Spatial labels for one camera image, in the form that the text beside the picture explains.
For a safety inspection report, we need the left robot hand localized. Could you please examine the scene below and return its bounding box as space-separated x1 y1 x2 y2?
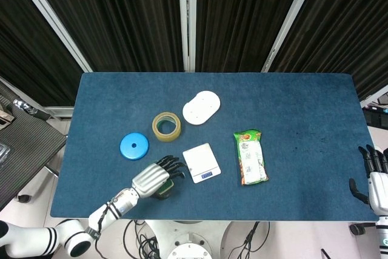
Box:
131 155 186 200

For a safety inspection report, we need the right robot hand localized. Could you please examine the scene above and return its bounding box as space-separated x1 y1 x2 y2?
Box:
349 144 388 216

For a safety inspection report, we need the green sponge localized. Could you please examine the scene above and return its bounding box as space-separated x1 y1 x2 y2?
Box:
153 180 175 200

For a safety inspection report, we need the white kitchen scale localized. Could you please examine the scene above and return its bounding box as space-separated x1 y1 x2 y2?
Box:
182 143 222 184

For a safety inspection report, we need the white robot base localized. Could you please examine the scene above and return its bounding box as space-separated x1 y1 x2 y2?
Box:
144 220 233 259

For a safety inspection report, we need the blue round lid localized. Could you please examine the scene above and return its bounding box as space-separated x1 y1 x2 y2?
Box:
119 132 150 161

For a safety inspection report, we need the black caster wheel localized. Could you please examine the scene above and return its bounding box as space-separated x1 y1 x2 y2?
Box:
349 223 376 236

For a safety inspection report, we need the clear packing tape roll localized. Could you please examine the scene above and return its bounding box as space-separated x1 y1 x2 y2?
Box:
152 112 182 143

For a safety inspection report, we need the white oval plastic plate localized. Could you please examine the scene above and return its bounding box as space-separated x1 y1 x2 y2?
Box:
182 90 221 126

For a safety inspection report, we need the green snack packet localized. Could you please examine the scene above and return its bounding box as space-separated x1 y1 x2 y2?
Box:
233 129 269 186

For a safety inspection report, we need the blue felt table mat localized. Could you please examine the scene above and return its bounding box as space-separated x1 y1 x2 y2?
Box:
50 72 380 222

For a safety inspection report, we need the black cable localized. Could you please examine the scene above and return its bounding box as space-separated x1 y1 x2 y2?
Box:
122 220 161 259
227 221 270 259

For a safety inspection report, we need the white aluminium frame post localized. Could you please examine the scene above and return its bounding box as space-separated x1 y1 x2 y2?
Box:
8 0 93 73
261 0 323 73
177 0 198 73

